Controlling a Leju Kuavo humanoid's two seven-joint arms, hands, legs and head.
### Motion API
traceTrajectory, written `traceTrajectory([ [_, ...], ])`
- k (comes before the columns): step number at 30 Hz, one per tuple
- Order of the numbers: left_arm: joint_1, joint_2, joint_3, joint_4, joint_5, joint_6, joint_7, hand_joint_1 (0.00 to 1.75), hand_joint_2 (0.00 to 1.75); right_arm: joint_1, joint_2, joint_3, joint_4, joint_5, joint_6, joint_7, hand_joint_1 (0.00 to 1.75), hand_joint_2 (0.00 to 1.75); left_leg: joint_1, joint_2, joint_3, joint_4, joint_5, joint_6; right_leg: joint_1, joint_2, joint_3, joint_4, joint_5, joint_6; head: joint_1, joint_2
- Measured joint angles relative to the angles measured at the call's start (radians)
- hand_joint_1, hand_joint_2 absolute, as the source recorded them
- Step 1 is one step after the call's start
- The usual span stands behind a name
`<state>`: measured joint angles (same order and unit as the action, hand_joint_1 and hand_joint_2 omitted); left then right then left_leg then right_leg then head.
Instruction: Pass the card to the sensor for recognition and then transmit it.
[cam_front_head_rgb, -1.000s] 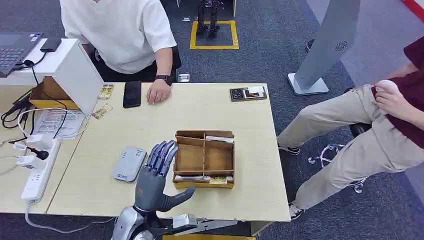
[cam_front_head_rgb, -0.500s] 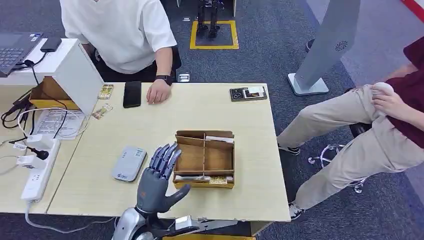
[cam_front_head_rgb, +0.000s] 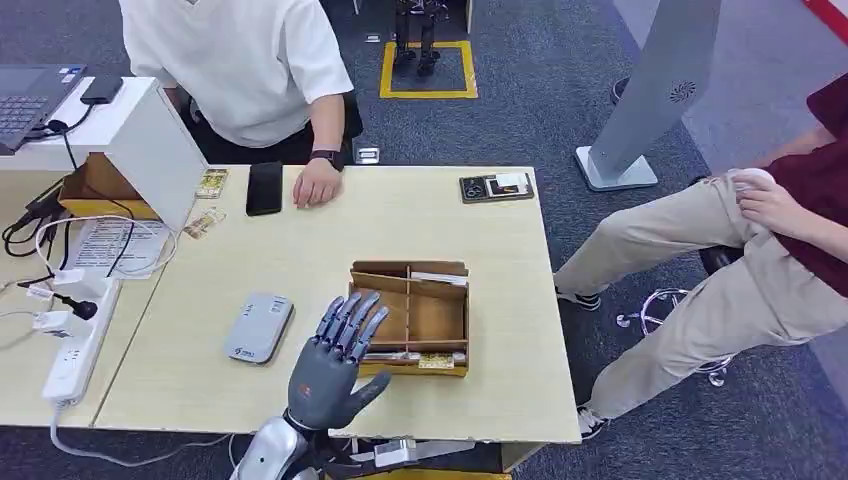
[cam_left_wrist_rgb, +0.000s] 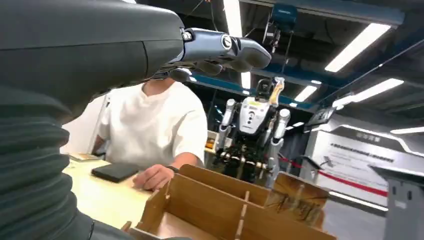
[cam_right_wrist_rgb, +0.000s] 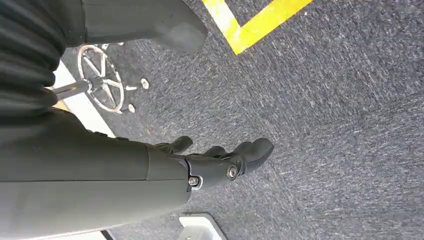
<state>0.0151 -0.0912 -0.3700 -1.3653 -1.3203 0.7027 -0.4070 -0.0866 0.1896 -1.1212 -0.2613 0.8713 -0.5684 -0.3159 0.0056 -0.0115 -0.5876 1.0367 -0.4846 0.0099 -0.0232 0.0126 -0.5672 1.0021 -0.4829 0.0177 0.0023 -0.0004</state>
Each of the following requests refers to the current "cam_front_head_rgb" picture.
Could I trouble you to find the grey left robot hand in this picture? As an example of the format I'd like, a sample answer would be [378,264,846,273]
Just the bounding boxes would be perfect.
[286,291,393,432]

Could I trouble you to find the grey card reader device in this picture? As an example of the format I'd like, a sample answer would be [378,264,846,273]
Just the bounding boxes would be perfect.
[223,293,295,366]

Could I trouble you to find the pale plastic card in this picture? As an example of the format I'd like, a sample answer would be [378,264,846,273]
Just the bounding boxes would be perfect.
[183,207,227,240]

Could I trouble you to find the wooden card box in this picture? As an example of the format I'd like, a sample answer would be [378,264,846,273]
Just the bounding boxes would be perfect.
[349,260,471,379]

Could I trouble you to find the white bar under table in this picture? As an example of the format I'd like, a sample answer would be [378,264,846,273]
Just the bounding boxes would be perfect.
[351,439,478,466]

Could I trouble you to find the yellow panel under table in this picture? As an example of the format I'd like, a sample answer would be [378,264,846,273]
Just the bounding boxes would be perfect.
[356,468,513,480]

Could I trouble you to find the white card in box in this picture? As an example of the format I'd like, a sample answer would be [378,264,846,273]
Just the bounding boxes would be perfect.
[409,271,470,287]

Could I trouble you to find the person's left hand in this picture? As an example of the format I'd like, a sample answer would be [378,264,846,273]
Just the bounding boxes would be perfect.
[292,158,344,210]

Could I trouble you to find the black smartphone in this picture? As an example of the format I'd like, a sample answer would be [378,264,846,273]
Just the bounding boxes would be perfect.
[245,161,284,217]

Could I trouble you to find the black wristwatch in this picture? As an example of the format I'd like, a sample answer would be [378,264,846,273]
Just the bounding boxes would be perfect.
[308,149,346,173]

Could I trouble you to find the black tray with parts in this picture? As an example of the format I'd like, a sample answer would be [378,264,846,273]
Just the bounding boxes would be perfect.
[458,172,535,205]

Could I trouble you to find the white power strip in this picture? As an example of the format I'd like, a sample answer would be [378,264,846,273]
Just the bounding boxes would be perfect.
[41,278,123,405]

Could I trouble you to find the black plug adapter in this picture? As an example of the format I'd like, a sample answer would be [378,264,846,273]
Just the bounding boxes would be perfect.
[52,293,99,322]

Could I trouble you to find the black chair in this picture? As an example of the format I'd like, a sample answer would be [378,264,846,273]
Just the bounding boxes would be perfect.
[341,89,365,160]

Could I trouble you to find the printed paper sheet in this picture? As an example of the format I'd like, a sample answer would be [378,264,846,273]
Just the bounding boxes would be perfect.
[69,219,172,280]

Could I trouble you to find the white charger block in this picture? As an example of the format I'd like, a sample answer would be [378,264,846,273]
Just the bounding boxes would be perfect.
[52,268,105,299]

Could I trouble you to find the small white charger plug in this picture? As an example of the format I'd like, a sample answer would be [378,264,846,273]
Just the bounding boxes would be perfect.
[31,309,71,336]

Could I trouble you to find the cardboard box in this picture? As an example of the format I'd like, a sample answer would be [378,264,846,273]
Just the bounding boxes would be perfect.
[58,153,162,221]

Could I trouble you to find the white box stand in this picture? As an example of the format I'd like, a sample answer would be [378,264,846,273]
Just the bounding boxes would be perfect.
[0,77,209,233]

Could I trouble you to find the yellow floor tape square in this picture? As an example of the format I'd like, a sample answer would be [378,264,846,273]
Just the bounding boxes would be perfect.
[379,40,479,101]

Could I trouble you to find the person in white top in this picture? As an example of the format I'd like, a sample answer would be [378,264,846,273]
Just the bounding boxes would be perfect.
[119,0,364,210]

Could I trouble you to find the chrome base stool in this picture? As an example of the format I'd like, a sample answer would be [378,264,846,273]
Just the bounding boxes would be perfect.
[616,245,743,388]

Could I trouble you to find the black background robot legs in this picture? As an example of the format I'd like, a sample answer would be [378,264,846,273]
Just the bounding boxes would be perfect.
[392,0,444,76]

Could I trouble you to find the black power bank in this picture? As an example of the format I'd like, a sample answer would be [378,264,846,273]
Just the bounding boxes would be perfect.
[80,74,125,106]

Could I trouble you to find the dark laptop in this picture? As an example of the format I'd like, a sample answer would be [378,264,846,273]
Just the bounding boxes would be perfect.
[0,64,87,155]

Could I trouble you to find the seated person in red top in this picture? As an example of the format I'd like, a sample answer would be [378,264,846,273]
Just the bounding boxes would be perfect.
[553,72,848,442]

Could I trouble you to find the grey standing pillar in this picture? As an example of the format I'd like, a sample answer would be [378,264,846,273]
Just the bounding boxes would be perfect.
[574,0,723,193]

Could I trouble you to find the seated person's hand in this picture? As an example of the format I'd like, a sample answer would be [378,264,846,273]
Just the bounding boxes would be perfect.
[735,175,817,240]

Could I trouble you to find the white looped cable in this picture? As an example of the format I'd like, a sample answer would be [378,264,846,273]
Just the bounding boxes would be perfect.
[34,215,179,280]

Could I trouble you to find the white power strip cable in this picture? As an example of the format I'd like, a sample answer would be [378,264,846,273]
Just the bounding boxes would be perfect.
[49,402,233,470]

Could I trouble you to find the black cable bundle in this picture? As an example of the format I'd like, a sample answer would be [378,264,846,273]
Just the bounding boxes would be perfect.
[1,177,72,261]

